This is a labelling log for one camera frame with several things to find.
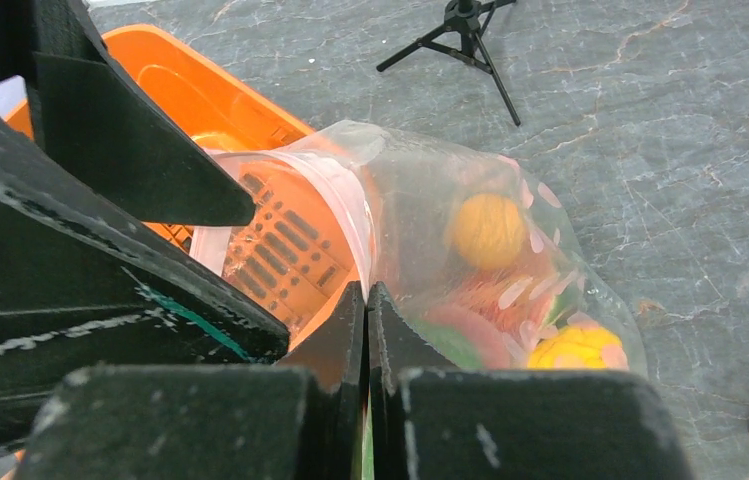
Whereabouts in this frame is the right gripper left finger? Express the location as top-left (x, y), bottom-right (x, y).
top-left (281, 281), bottom-right (368, 479)

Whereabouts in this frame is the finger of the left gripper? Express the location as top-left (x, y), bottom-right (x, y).
top-left (29, 1), bottom-right (255, 226)
top-left (0, 117), bottom-right (289, 457)

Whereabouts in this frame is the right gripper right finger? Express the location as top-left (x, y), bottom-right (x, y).
top-left (367, 282), bottom-right (453, 479)

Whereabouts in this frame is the orange plastic basket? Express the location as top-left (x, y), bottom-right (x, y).
top-left (0, 24), bottom-right (375, 480)

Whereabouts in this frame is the clear pink-dotted zip bag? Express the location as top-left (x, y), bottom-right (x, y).
top-left (188, 119), bottom-right (648, 379)

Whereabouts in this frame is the yellow toy lemon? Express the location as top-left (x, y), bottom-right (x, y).
top-left (446, 193), bottom-right (527, 270)

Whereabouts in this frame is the yellow toy corn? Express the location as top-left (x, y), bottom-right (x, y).
top-left (527, 324), bottom-right (629, 370)

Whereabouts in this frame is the microphone on black tripod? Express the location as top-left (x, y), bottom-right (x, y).
top-left (376, 0), bottom-right (522, 127)

